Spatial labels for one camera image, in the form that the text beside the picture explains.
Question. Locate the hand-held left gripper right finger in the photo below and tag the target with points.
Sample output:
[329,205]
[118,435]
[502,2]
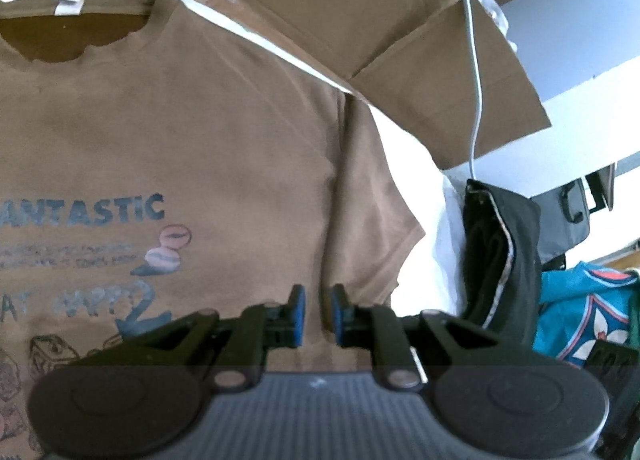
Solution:
[339,317]

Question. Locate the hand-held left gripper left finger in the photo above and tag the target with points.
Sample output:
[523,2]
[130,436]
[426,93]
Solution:
[298,315]

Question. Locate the brown printed t-shirt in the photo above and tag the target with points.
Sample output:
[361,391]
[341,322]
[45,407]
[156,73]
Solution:
[200,139]

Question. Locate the black folded clothes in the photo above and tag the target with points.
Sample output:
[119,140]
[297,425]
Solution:
[522,260]

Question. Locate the teal patterned blanket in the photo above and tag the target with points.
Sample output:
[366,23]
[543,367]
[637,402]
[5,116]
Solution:
[585,300]

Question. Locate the cream bear printed bedsheet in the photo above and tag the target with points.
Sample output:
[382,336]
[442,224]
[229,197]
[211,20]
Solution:
[435,220]

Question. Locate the black bag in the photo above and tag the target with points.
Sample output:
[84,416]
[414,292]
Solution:
[562,225]

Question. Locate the black chair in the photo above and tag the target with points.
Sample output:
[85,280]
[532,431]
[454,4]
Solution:
[602,187]

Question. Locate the flattened cardboard sheet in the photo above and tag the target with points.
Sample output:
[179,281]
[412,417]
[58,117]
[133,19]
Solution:
[350,4]

